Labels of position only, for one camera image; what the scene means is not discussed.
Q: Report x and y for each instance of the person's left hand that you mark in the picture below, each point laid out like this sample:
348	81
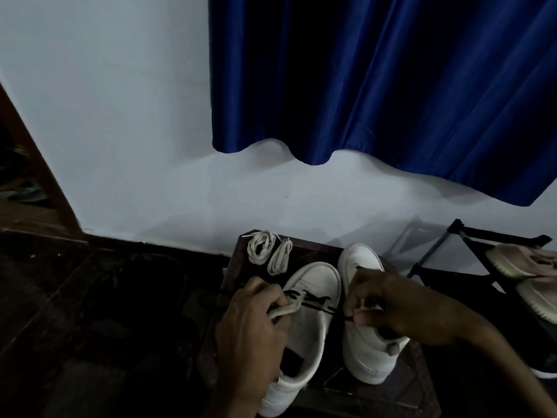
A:
248	343

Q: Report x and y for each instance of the person's right hand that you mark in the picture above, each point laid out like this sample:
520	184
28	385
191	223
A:
404	304

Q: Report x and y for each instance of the black shoelace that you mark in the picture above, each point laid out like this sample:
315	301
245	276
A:
348	318
311	304

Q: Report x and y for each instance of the white shoelace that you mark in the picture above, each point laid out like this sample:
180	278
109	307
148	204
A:
256	248
280	256

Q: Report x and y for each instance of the person's right forearm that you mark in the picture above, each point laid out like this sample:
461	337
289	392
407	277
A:
509	365

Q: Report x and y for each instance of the dark brown plastic stool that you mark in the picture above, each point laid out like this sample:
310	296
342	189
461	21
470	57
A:
409	387

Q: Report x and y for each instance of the black shoe rack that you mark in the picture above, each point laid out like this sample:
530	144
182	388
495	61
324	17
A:
500	235

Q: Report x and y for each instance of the pink sneaker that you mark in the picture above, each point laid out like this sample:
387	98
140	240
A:
541	300
522	258

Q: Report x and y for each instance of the black sneaker white sole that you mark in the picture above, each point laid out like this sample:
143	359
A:
546	373

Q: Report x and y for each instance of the blue curtain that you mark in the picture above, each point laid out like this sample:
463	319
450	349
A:
391	73

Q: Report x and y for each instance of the grey slipper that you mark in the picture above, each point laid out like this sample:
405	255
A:
28	195

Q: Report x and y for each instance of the brown wooden door frame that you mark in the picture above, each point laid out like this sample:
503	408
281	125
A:
48	200

